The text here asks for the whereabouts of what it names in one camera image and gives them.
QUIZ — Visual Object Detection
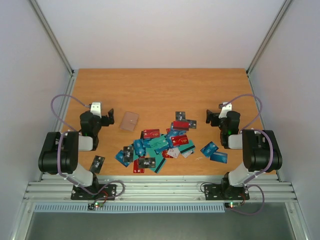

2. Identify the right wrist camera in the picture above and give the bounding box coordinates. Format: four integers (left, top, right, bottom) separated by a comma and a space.
218, 102, 232, 119

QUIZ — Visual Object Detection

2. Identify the black card on red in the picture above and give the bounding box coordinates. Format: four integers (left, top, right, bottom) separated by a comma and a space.
137, 157, 156, 169

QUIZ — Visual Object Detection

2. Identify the teal VIP card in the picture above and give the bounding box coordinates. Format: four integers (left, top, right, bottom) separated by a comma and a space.
149, 135, 170, 154

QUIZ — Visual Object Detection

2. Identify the black card lone left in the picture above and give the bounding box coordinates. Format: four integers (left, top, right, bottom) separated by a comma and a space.
89, 155, 105, 174

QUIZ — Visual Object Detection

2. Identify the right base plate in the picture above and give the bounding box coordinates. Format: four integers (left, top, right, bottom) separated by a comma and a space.
203, 183, 250, 201

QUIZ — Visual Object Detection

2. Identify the red VIP card centre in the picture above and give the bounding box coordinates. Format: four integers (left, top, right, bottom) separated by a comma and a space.
170, 134, 189, 147

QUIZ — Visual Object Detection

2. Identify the blue slotted cable duct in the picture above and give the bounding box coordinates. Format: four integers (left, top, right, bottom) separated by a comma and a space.
34, 202, 225, 214

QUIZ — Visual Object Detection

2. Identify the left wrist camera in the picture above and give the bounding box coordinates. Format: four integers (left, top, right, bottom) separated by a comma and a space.
90, 102, 102, 118

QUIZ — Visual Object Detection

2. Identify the red VIP card upper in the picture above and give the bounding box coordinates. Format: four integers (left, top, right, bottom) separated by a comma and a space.
143, 129, 161, 139

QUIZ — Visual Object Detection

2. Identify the blue card far right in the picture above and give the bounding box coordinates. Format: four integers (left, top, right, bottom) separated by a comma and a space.
210, 151, 228, 164

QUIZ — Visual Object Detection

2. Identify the white card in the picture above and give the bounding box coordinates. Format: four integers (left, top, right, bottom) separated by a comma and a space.
167, 147, 180, 159

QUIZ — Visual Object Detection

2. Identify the red card bottom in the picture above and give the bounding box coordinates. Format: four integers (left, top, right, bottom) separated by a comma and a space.
133, 159, 145, 174

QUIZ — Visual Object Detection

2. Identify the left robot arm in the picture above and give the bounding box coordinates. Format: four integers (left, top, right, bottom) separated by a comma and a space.
38, 109, 115, 199

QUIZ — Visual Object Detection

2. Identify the black card top right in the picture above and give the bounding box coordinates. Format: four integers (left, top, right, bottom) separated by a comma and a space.
175, 111, 186, 121

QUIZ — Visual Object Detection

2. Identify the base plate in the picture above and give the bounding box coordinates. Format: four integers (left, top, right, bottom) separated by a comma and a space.
70, 184, 117, 201
203, 183, 250, 201

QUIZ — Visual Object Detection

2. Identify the black VIP card left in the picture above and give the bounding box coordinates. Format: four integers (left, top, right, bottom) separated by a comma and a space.
123, 145, 134, 163

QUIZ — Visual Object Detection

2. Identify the blue VIP card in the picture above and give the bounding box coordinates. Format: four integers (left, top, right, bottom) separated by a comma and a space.
133, 139, 146, 156

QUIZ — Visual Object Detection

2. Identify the blue card left bottom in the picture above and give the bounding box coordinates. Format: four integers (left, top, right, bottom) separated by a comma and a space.
115, 150, 130, 167

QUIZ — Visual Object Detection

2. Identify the left base plate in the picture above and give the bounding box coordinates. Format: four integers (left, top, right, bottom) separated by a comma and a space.
70, 184, 117, 201

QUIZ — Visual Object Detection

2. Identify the teal card magnetic stripe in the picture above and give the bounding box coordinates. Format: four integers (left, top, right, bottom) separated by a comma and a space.
150, 155, 166, 174

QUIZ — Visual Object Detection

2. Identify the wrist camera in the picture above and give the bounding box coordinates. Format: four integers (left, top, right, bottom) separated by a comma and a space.
218, 102, 232, 119
90, 102, 102, 118

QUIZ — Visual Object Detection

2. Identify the red card upper right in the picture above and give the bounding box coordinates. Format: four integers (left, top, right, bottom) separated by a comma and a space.
172, 121, 190, 131

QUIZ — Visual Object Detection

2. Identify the red vip card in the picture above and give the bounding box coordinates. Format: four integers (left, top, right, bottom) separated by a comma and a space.
170, 134, 189, 147
143, 129, 161, 139

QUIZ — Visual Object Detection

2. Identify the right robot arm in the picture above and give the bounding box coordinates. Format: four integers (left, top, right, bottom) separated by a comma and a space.
201, 110, 283, 201

